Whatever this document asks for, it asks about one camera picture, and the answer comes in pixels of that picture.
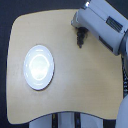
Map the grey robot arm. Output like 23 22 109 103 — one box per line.
71 0 128 55

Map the black cable at right edge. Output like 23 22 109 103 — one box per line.
121 56 128 101

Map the white round plate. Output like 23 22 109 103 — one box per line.
23 45 55 90

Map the white table base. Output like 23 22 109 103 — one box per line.
29 112 103 128

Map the dark purple grape bunch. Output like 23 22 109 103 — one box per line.
77 27 88 47

